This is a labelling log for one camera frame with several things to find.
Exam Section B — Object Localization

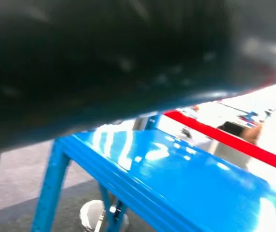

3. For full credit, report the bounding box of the red barrier tape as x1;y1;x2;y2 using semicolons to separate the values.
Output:
164;110;276;176

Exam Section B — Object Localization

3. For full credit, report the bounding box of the blue metal shelf rack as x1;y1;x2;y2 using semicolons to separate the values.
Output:
30;114;276;232

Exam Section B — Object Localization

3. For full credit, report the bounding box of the white round floor object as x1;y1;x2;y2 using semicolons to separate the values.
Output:
79;200;129;232

